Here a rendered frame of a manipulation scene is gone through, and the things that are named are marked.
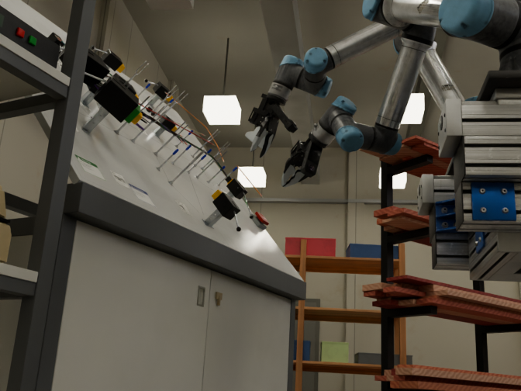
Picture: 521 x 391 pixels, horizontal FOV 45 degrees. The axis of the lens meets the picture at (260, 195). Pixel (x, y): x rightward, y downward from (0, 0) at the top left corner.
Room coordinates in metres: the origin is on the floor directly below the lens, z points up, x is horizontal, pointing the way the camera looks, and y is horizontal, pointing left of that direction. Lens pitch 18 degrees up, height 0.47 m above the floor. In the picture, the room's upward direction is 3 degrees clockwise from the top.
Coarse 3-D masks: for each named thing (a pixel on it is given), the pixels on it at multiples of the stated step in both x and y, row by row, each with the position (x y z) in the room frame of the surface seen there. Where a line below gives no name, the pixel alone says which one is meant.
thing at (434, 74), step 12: (396, 48) 1.97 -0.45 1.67; (432, 48) 1.89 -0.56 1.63; (432, 60) 1.89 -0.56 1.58; (420, 72) 1.93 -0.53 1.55; (432, 72) 1.89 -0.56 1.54; (444, 72) 1.89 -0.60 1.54; (432, 84) 1.91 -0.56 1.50; (444, 84) 1.88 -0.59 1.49; (444, 96) 1.89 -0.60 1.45; (456, 96) 1.88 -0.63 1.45
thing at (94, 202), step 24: (72, 192) 1.24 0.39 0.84; (96, 192) 1.27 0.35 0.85; (72, 216) 1.27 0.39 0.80; (96, 216) 1.28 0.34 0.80; (120, 216) 1.34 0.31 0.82; (144, 216) 1.42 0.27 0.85; (144, 240) 1.46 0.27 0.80; (168, 240) 1.51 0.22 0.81; (192, 240) 1.60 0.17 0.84; (216, 264) 1.71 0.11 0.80; (240, 264) 1.83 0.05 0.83; (264, 264) 1.97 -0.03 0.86; (264, 288) 2.05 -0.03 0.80; (288, 288) 2.14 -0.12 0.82
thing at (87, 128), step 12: (108, 84) 1.37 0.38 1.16; (120, 84) 1.41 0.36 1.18; (96, 96) 1.39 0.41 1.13; (108, 96) 1.39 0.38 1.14; (120, 96) 1.39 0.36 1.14; (132, 96) 1.42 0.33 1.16; (108, 108) 1.41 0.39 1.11; (120, 108) 1.41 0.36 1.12; (132, 108) 1.42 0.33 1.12; (96, 120) 1.45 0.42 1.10; (120, 120) 1.43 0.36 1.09
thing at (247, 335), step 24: (216, 288) 1.80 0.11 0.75; (240, 288) 1.93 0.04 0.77; (216, 312) 1.81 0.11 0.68; (240, 312) 1.93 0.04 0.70; (264, 312) 2.08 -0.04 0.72; (288, 312) 2.24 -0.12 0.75; (216, 336) 1.82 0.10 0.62; (240, 336) 1.94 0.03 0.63; (264, 336) 2.08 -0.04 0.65; (288, 336) 2.25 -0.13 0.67; (216, 360) 1.83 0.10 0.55; (240, 360) 1.95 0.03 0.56; (264, 360) 2.09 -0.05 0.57; (216, 384) 1.84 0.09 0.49; (240, 384) 1.96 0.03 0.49; (264, 384) 2.10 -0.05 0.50
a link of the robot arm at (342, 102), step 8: (336, 104) 1.77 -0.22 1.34; (344, 104) 1.76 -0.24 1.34; (352, 104) 1.79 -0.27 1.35; (328, 112) 1.80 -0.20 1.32; (336, 112) 1.77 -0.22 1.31; (344, 112) 1.77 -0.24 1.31; (352, 112) 1.78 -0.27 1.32; (320, 120) 1.83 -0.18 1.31; (328, 120) 1.81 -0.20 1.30; (328, 128) 1.82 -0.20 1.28
